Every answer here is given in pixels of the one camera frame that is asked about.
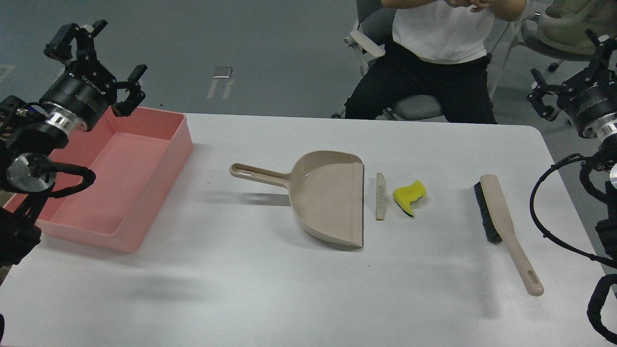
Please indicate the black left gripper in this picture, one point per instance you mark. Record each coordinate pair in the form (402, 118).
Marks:
(84, 88)

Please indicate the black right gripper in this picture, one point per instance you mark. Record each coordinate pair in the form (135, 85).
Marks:
(590, 106)

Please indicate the beige hand brush black bristles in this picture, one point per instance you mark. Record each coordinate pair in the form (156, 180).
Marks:
(498, 227)

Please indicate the yellow sponge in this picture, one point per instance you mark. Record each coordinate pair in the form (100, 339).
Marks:
(405, 196)

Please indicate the white bread slice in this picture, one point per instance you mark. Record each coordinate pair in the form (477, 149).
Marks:
(380, 196)

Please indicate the beige plastic dustpan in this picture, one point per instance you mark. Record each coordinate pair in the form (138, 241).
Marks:
(326, 192)

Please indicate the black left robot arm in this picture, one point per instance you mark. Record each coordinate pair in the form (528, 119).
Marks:
(31, 131)

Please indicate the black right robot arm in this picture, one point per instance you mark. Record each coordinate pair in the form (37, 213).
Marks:
(597, 175)

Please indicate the pink plastic bin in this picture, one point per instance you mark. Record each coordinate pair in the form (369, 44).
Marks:
(136, 161)

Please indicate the beige office chair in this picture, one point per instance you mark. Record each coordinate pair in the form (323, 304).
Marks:
(558, 32)

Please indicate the metal floor plate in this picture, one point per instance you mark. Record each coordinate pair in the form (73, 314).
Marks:
(222, 72)

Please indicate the seated person white shirt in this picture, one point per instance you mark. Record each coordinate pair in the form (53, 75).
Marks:
(436, 49)

